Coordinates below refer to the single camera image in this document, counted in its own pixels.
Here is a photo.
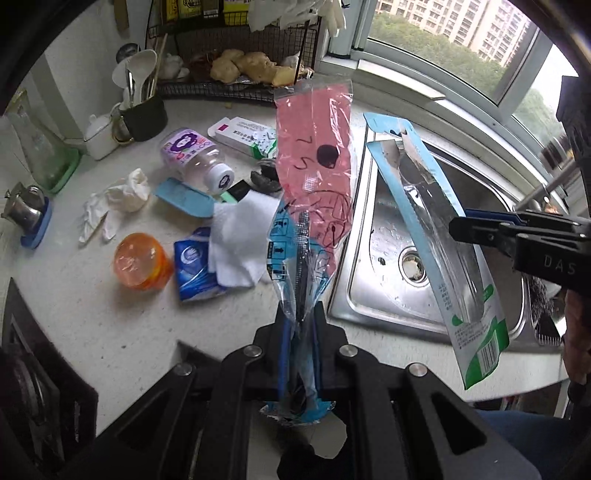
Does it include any white ceramic sugar jar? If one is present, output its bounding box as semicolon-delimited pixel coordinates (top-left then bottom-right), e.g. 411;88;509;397
84;114;118;161

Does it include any glass carafe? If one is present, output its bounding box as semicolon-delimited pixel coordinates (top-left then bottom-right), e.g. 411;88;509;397
6;88;64;192

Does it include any green coaster tray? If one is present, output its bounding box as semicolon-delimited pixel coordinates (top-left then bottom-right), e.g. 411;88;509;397
46;146;82;194

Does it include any blue tissue packet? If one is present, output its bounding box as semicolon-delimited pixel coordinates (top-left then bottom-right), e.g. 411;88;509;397
173;226;226;303

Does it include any dark scouring pad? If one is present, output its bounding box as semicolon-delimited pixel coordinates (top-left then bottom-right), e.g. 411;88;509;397
250;159;281;195

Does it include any pink and blue plastic wrapper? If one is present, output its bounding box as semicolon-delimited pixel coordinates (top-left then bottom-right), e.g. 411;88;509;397
263;79;353;426

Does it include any white latex glove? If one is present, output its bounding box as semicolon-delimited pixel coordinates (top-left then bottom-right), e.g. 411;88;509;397
78;168;151;245

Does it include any steel teapot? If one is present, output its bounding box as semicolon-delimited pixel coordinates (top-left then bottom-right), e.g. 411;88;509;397
1;182;47;234

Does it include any purple label plastic bottle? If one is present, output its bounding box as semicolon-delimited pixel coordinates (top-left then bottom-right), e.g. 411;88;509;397
159;128;235;195

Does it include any stainless steel sink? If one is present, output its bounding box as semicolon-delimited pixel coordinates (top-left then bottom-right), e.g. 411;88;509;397
329;151;565;352

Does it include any dark green gold-handled mug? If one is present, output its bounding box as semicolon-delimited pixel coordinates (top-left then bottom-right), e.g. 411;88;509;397
114;95;168;142

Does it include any black wire rack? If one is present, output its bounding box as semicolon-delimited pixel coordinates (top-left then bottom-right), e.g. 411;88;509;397
146;1;322;103

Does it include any orange plastic bottle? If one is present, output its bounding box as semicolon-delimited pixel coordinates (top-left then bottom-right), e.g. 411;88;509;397
113;233;173;291

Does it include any black green small box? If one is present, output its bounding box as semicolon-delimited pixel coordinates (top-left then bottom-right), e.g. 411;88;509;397
221;180;252;204

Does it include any white green medicine box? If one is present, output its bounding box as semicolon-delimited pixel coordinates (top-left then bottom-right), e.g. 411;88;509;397
207;117;277;160

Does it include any white paper towel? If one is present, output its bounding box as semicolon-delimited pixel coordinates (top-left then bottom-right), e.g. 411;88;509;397
207;190;280;288

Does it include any ginger root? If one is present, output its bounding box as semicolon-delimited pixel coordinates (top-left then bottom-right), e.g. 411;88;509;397
209;49;297;87

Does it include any blue green toothbrush package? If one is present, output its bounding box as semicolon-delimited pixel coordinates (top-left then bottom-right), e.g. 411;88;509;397
363;113;510;389

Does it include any person's hand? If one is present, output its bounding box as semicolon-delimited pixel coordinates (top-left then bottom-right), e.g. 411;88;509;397
563;290;591;385

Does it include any blue scrub brush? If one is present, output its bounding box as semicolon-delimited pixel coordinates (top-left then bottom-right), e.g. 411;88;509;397
154;178;214;218

